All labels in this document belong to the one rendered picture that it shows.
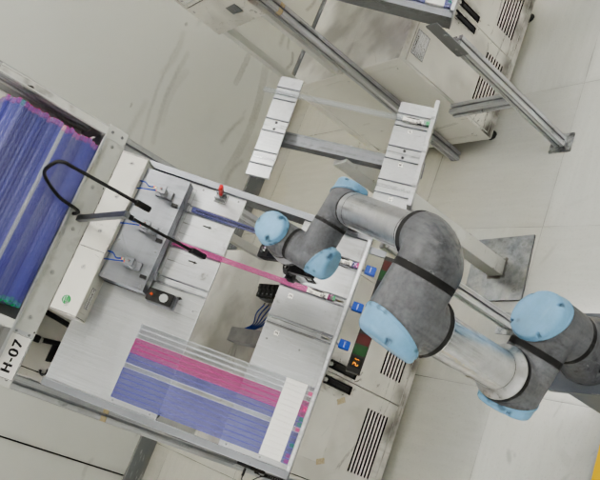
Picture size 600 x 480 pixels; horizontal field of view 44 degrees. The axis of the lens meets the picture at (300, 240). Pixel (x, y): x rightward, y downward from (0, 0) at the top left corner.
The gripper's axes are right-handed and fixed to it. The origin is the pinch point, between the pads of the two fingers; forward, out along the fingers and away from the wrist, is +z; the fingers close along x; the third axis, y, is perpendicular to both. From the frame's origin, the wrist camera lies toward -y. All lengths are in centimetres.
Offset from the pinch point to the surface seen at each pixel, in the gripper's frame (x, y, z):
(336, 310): -2.6, 6.0, 16.6
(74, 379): -45, -52, 1
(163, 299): -16.9, -36.2, 0.2
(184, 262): -4.3, -37.6, 5.0
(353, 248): 15.8, 4.6, 16.2
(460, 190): 78, 10, 101
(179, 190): 13.7, -43.7, -2.9
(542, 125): 92, 38, 65
